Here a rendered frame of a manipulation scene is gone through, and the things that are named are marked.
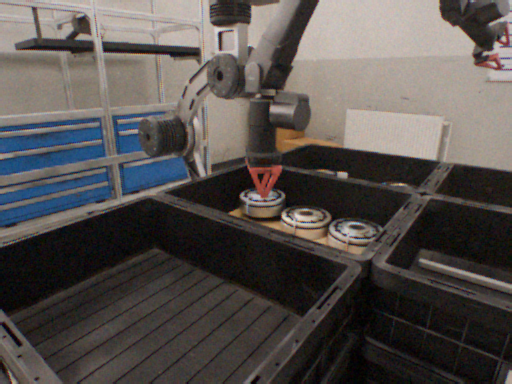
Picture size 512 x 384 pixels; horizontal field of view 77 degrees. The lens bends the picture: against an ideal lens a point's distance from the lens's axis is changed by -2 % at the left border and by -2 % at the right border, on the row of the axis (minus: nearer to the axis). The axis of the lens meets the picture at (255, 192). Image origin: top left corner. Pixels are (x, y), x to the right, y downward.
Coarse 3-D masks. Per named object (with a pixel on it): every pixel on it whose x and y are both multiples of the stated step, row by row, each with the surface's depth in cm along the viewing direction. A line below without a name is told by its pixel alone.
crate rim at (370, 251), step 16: (208, 176) 70; (320, 176) 71; (160, 192) 61; (400, 192) 61; (208, 208) 54; (256, 224) 48; (304, 240) 44; (384, 240) 43; (352, 256) 39; (368, 256) 39; (368, 272) 40
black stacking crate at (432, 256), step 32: (416, 224) 52; (448, 224) 58; (480, 224) 55; (416, 256) 59; (448, 256) 59; (480, 256) 56; (480, 288) 50; (384, 320) 40; (416, 320) 37; (448, 320) 35; (416, 352) 38; (448, 352) 36; (480, 352) 33
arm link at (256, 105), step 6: (258, 96) 67; (264, 96) 66; (270, 96) 65; (252, 102) 65; (258, 102) 65; (264, 102) 64; (270, 102) 64; (252, 108) 66; (258, 108) 65; (264, 108) 65; (252, 114) 66; (258, 114) 65; (264, 114) 65; (252, 120) 67; (258, 120) 66; (264, 120) 66
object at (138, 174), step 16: (160, 112) 247; (128, 128) 231; (128, 144) 234; (144, 160) 245; (160, 160) 255; (176, 160) 267; (128, 176) 240; (144, 176) 249; (160, 176) 259; (176, 176) 271; (128, 192) 243
